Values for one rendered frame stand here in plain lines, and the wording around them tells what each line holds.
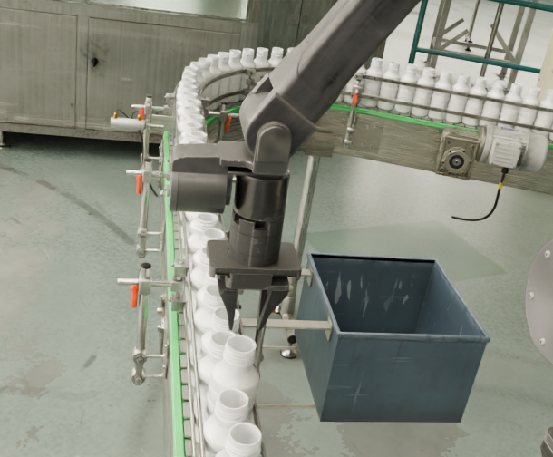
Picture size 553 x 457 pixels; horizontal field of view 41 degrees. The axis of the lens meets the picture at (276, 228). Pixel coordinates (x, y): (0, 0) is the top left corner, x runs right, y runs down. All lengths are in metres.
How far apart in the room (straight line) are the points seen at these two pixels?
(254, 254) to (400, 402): 0.82
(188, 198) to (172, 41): 3.48
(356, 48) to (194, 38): 3.51
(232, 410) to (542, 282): 0.56
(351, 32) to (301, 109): 0.09
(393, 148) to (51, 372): 1.45
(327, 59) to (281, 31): 5.51
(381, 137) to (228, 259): 1.85
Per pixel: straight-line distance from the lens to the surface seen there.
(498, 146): 2.47
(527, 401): 3.08
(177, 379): 1.15
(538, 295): 0.36
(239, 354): 0.88
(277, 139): 0.72
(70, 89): 4.31
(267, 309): 0.84
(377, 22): 0.73
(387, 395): 1.53
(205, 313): 1.06
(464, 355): 1.52
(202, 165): 0.75
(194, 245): 1.26
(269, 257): 0.80
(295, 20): 6.23
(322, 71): 0.72
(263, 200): 0.76
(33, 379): 2.74
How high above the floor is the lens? 1.72
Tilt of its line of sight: 27 degrees down
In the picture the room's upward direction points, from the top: 9 degrees clockwise
